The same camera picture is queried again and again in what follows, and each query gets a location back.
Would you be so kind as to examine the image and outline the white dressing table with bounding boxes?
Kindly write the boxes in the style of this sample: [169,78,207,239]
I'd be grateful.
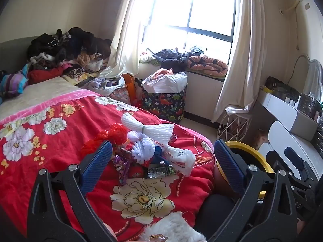
[257,89,320,142]

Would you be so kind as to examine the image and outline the grey headboard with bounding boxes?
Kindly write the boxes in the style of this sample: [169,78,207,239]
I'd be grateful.
[0,37,36,71]

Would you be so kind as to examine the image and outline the wavy framed mirror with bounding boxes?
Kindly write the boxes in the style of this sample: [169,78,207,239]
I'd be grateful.
[302,59,323,104]

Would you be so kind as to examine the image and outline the pink orange cloth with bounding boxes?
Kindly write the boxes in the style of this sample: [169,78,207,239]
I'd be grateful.
[151,69,175,80]

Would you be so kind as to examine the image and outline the purple brown snack wrapper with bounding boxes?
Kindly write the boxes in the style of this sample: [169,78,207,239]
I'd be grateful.
[112,154,132,185]

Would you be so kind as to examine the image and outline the yellow-rimmed black trash bin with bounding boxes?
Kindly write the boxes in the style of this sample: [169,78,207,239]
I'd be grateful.
[213,141,275,199]

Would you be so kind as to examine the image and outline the white plastic bag liner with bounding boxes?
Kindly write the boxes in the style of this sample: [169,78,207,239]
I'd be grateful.
[141,72,189,94]

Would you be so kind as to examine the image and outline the white printed plastic bag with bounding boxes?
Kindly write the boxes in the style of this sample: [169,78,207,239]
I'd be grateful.
[164,146,196,177]

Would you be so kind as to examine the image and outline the dinosaur print laundry basket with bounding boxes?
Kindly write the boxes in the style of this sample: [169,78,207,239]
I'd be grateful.
[141,84,188,124]

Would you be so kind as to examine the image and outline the dark blue jacket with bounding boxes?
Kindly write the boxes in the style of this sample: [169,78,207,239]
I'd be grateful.
[152,47,193,70]

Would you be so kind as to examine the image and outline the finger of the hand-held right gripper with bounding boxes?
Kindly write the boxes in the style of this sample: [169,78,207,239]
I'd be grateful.
[284,147,307,172]
[266,151,287,172]

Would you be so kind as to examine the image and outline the red plastic bag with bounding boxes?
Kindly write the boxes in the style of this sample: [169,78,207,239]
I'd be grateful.
[81,123,129,155]

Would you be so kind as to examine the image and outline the orange plastic packet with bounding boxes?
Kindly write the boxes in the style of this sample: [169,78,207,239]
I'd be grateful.
[253,130,268,152]

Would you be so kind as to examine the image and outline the black framed window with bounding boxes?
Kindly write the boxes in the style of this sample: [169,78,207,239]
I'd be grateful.
[141,0,238,46]

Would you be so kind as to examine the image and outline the white wire side table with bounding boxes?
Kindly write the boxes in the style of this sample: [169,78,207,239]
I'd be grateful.
[218,105,253,143]

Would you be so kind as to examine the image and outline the floral fabric bag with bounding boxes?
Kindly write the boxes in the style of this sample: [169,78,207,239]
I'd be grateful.
[108,86,132,105]

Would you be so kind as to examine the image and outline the white fluffy cuff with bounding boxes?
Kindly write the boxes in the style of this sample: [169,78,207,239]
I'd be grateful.
[138,211,208,242]

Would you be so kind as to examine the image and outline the orange bag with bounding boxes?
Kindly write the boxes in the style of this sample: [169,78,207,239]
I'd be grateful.
[122,74,137,105]

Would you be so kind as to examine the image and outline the pile of dark clothes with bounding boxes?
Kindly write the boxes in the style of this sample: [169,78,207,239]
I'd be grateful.
[26,28,113,77]

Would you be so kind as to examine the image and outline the lavender white clothes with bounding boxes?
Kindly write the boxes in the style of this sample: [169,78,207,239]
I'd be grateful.
[86,77,126,97]

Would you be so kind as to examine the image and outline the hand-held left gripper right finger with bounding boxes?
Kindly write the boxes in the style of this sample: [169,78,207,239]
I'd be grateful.
[213,139,299,242]

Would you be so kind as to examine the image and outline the person's left hand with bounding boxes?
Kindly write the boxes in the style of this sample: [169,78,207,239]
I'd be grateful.
[148,234,169,242]

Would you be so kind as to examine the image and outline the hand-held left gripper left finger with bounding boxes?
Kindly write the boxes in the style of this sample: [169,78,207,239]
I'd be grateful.
[27,140,119,242]

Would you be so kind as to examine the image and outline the black drawer organiser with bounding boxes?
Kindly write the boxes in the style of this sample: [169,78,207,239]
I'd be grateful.
[311,121,323,157]

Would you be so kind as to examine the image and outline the white foam net sleeve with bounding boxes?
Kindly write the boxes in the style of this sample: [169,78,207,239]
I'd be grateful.
[121,112,175,142]

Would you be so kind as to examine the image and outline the red floral blanket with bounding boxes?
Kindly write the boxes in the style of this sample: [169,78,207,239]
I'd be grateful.
[0,94,217,242]

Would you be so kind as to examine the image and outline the clear cosmetics organiser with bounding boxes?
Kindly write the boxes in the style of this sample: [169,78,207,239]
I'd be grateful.
[297,93,323,122]

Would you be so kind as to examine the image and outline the cream curtain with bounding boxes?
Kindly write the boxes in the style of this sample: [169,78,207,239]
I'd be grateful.
[97,0,160,79]
[211,0,268,124]

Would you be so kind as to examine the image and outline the red cloth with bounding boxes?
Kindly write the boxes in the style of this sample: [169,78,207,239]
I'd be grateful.
[28,67,66,85]

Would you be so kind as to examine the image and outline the person's black trouser leg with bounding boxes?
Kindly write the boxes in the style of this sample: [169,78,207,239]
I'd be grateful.
[194,194,238,242]

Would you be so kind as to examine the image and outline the cream air conditioner pipe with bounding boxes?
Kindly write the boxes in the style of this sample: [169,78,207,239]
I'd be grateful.
[279,0,301,14]

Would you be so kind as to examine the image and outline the orange patterned folded blanket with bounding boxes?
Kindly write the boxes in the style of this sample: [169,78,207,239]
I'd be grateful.
[188,55,229,78]

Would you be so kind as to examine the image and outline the white rounded chair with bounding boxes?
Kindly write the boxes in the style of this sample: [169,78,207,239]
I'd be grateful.
[257,120,323,182]

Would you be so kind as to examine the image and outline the dark silver foil wrapper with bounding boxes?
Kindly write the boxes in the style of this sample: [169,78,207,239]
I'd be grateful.
[148,165,177,180]

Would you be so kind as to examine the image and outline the dark patterned bag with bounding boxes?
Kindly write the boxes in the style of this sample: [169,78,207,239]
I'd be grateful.
[266,76,301,99]

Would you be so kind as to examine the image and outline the beige bed sheet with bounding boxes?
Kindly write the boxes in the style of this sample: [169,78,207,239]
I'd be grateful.
[0,77,79,121]

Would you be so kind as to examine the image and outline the grey mirror cable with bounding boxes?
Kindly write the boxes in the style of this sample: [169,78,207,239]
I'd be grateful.
[293,54,314,81]

